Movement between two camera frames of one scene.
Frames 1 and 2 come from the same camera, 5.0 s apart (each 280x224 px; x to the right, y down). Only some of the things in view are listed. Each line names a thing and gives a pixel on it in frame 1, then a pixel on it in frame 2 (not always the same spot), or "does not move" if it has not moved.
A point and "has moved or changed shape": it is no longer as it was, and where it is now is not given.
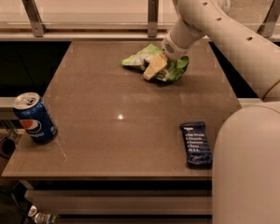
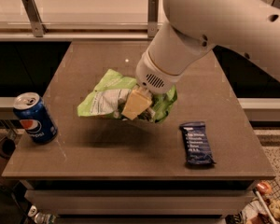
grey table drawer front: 123,202 does not move
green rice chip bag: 175,67 has moved or changed shape
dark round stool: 6,147 does not move
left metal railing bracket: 35,16 does not move
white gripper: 172,50 → 153,76
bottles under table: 41,217 does not move
